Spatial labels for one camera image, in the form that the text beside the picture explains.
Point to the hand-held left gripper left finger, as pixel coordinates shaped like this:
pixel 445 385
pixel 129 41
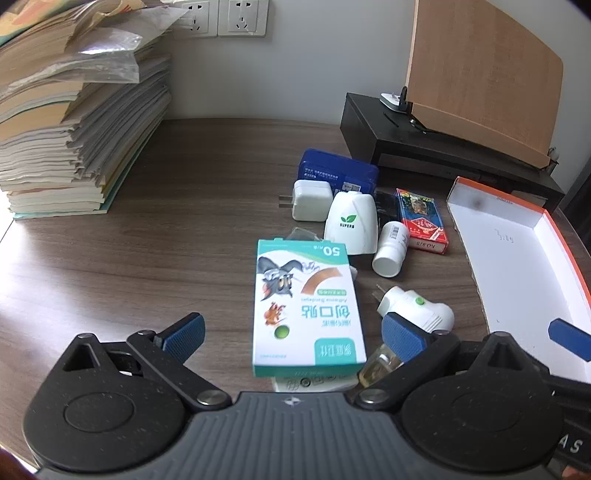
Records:
pixel 184 334

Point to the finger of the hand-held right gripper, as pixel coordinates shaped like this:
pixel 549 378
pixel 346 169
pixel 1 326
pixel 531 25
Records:
pixel 570 341

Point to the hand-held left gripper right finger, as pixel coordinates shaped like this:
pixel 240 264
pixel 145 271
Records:
pixel 406 337

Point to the white plug-in heater with bottle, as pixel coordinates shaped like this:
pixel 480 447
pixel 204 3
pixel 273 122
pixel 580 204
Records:
pixel 415 309

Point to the white pill bottle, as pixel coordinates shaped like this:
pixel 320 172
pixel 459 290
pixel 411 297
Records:
pixel 390 254

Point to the orange white cardboard box lid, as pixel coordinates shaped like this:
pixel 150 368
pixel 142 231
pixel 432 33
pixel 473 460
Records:
pixel 508 258

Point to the green and white bandage box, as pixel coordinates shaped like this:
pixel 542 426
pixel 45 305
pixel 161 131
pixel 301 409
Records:
pixel 304 300

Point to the white heater with leaf logo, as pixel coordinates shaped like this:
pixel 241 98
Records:
pixel 351 230

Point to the red playing card box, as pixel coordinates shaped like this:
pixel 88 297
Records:
pixel 420 217

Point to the white charger plug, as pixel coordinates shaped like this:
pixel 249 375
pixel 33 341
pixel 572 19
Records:
pixel 309 198

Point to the blue box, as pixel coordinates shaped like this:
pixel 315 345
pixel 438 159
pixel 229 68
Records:
pixel 332 168

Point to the black desk riser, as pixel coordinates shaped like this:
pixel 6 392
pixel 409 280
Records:
pixel 369 124

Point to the stack of books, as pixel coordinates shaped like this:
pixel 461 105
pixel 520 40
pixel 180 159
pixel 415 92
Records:
pixel 46 152

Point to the wooden book stand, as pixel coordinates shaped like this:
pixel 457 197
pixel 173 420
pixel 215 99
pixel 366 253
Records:
pixel 480 78

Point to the clear plastic bag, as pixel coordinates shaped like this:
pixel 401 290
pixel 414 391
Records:
pixel 97 64
pixel 138 23

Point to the white wall socket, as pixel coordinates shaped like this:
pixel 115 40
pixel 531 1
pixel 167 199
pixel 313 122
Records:
pixel 242 17
pixel 196 18

